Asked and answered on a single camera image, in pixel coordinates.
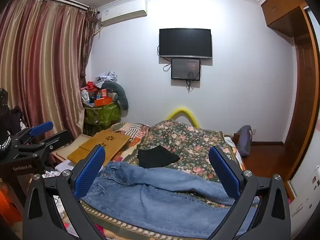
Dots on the wooden door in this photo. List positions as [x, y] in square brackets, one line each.
[305, 92]

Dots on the small black wall monitor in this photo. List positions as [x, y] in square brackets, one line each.
[185, 68]

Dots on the light wooden board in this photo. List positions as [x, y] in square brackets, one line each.
[72, 145]

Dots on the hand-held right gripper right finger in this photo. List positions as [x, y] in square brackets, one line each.
[225, 172]

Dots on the black wall television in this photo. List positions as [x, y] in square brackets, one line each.
[185, 42]

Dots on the white clothes pile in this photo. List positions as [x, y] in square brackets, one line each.
[107, 76]

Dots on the blue jeans pants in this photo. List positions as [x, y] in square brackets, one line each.
[160, 192]

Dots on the orange box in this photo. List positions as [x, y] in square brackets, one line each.
[102, 101]

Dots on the white air conditioner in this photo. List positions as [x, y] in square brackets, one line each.
[120, 12]

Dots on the grey backpack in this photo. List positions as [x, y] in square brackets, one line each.
[245, 140]

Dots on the striped patterned bed sheet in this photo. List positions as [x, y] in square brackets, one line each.
[130, 130]

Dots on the black folded cloth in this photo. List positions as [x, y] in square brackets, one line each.
[157, 157]

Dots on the striped brown curtain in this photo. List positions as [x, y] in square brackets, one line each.
[37, 67]

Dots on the grey plush pillow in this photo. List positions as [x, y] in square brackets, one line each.
[120, 92]

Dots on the yellow foam tube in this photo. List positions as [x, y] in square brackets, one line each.
[181, 110]

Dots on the orange cloth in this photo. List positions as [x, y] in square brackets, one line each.
[8, 205]

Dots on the wooden lap table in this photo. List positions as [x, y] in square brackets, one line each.
[100, 142]

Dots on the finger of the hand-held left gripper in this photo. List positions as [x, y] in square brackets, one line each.
[41, 127]
[50, 143]

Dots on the white appliance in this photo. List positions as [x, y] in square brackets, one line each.
[307, 180]

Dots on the floral blanket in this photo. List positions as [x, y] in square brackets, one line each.
[187, 140]

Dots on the wooden overhead cabinet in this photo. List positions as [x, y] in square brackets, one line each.
[282, 7]

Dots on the white cloth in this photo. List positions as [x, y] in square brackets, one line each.
[62, 167]

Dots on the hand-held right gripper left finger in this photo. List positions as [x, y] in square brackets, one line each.
[90, 170]

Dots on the red bag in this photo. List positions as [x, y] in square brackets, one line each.
[91, 85]

